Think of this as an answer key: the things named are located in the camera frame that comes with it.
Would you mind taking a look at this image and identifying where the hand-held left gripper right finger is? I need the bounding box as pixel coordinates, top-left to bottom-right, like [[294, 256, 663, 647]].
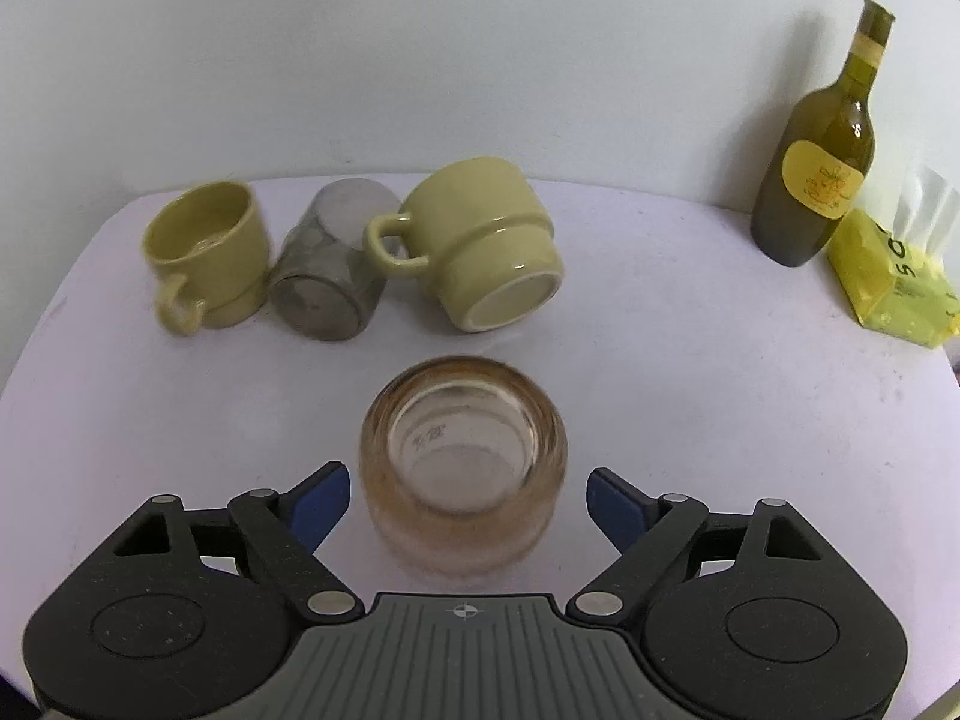
[[564, 467, 852, 622]]

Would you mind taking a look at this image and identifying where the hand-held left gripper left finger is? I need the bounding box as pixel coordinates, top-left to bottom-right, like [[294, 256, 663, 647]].
[[88, 460, 363, 622]]

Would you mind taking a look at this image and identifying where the pink glass cup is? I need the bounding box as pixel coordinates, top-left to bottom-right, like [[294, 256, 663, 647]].
[[358, 357, 569, 581]]

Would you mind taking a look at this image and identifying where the grey glass cup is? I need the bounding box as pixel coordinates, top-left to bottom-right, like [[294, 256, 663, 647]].
[[268, 179, 402, 342]]

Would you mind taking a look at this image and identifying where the yellow ceramic mug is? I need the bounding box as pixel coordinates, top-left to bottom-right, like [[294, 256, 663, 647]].
[[364, 157, 564, 334], [144, 181, 270, 337]]

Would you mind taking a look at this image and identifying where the yellow tissue pack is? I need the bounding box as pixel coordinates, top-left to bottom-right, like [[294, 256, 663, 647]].
[[827, 163, 960, 350]]

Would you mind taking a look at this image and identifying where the green glass bottle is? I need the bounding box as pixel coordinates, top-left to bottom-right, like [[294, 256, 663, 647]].
[[751, 0, 898, 267]]

